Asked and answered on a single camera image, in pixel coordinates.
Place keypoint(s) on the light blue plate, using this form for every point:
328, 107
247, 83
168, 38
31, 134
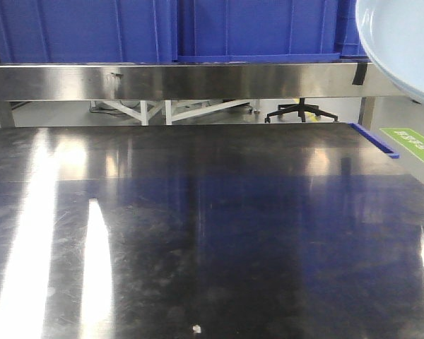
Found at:
392, 34

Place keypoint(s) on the black office chair base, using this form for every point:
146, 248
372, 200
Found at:
301, 108

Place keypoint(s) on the blue plastic bin middle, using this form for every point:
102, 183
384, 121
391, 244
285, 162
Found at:
256, 31

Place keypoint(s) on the blue plastic bin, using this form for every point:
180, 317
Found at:
256, 31
88, 32
347, 42

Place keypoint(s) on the blue plastic edge strip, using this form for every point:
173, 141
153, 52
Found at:
377, 142

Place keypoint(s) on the black tape strip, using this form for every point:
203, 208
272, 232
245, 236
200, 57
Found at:
360, 74

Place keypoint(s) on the blue plastic bin right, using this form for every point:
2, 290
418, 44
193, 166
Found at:
347, 42

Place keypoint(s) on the green floor sign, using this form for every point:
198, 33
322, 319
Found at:
408, 138

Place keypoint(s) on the blue plastic bin left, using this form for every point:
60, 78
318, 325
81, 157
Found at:
88, 32

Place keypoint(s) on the white table frame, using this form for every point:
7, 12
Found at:
172, 110

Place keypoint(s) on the stainless steel shelf rail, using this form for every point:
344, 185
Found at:
76, 82

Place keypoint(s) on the steel right shelf post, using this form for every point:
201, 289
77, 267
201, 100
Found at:
367, 105

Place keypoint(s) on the steel shelf post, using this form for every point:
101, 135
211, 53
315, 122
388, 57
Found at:
6, 115
367, 105

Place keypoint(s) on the steel left shelf post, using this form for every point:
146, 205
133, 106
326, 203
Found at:
6, 115

